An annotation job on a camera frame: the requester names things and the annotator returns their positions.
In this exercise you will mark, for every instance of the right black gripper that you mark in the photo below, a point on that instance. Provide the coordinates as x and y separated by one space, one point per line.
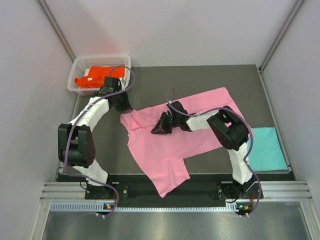
161 124

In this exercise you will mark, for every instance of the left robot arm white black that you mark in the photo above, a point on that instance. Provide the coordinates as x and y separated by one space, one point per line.
76 146

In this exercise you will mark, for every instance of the slotted white cable duct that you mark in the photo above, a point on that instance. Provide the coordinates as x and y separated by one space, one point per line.
102 207

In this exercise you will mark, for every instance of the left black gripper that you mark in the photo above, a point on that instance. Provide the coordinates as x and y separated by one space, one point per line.
126 107

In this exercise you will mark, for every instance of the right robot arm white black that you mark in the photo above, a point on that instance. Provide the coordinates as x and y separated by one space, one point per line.
231 131

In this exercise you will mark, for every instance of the pink t shirt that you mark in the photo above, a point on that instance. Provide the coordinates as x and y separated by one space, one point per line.
161 156

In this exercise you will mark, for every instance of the white plastic laundry basket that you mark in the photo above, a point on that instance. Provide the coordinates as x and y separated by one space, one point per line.
82 63

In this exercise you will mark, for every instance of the orange t shirt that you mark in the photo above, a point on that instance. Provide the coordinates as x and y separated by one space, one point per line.
78 81

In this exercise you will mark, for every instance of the folded teal t shirt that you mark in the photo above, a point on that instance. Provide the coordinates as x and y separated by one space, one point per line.
266 154

